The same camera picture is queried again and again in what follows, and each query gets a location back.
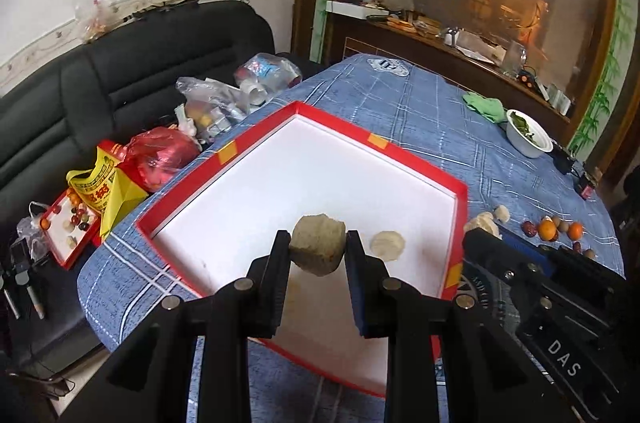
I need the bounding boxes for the clear plastic bag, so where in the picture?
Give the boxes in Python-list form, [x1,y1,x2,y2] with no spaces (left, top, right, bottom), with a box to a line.
[176,76,251,139]

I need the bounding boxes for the green leaves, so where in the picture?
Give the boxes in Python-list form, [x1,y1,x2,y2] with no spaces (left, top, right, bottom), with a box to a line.
[509,113,543,144]

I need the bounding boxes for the blue plaid tablecloth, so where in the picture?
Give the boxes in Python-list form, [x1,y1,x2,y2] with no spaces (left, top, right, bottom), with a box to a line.
[76,53,626,423]

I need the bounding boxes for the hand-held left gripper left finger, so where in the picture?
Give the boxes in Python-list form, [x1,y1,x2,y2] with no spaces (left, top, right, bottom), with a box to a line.
[57,229,292,423]

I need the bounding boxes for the white flat box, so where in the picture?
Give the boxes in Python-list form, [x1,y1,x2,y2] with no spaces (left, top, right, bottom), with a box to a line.
[326,0,391,20]

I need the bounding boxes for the clear glass cup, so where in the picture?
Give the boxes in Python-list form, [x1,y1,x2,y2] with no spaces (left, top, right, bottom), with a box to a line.
[502,40,528,76]

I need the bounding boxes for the white bowl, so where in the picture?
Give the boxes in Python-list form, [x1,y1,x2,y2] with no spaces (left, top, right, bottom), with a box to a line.
[506,109,554,159]

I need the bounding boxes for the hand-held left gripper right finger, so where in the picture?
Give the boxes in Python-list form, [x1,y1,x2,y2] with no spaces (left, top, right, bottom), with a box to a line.
[345,230,566,423]

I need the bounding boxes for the red hexagonal gift box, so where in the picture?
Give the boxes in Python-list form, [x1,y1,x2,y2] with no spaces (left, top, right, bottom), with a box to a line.
[136,101,469,399]

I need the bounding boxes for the yellow paper bag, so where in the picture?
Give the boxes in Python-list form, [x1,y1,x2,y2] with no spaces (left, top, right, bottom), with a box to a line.
[66,140,148,240]

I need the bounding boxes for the red and black device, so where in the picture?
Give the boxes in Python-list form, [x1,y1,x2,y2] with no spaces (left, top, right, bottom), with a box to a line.
[574,173,598,201]

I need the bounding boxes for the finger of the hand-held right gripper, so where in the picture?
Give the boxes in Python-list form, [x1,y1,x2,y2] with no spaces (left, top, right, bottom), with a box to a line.
[462,227,547,304]

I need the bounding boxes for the crumpled white plastic bag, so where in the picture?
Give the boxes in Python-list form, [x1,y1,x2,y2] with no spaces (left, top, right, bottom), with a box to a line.
[75,0,118,43]

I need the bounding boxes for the group of small fruits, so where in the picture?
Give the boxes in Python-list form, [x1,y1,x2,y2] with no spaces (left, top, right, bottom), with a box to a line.
[41,193,98,246]

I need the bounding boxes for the green cloth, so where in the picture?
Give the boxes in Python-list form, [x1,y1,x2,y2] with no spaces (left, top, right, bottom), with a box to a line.
[462,92,508,124]

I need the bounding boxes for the red plastic bag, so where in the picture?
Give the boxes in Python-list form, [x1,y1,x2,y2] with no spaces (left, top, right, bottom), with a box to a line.
[120,126,202,194]

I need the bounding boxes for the black leather sofa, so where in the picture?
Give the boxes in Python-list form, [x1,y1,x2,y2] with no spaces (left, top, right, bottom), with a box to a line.
[0,0,326,379]

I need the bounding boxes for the small red tray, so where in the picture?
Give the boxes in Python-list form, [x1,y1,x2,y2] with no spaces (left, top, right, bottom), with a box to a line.
[38,189,106,271]

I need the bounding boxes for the beige sugarcane chunk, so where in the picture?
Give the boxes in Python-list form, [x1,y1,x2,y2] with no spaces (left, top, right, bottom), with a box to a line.
[290,213,347,278]

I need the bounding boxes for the clear bag with blue print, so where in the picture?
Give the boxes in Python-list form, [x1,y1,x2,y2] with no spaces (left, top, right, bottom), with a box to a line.
[235,53,303,104]

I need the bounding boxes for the pale sugarcane piece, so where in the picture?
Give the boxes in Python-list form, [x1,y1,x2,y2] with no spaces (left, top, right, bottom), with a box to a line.
[370,230,406,261]

